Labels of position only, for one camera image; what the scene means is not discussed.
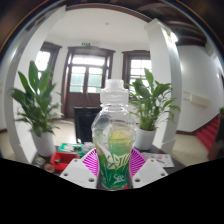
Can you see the dark wooden framed window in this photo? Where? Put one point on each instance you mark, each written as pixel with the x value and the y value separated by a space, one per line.
pixel 43 60
pixel 140 66

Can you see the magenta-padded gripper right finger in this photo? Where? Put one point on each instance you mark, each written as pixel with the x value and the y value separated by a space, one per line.
pixel 150 173

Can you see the black chair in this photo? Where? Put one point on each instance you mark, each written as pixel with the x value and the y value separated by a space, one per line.
pixel 85 123

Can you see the red carpeted staircase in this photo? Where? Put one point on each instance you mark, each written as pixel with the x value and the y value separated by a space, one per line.
pixel 209 133

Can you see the round printed sticker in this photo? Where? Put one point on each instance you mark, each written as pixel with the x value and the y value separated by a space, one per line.
pixel 39 161
pixel 50 167

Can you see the printed paper leaflet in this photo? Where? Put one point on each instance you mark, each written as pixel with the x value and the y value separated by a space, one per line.
pixel 160 159

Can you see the flat round red coaster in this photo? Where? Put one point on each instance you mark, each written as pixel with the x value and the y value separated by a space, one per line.
pixel 126 186

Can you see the dark tea tray with cups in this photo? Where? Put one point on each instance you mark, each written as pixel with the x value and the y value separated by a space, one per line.
pixel 88 146

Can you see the green exit sign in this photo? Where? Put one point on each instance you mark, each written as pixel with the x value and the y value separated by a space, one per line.
pixel 85 44

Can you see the white wall-mounted unit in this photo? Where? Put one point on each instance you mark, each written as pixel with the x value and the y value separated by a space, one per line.
pixel 196 99

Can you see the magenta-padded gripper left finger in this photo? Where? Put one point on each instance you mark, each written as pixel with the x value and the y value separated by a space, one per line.
pixel 78 173

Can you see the clear green-labelled drink bottle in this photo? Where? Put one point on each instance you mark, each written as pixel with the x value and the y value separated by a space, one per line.
pixel 113 143

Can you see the dark wooden glazed double door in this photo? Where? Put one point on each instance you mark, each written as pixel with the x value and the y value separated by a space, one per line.
pixel 85 76

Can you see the potted plant in white pot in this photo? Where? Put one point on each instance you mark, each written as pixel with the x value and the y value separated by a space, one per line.
pixel 43 143
pixel 145 138

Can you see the green box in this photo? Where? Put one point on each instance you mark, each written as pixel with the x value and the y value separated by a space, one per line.
pixel 70 148

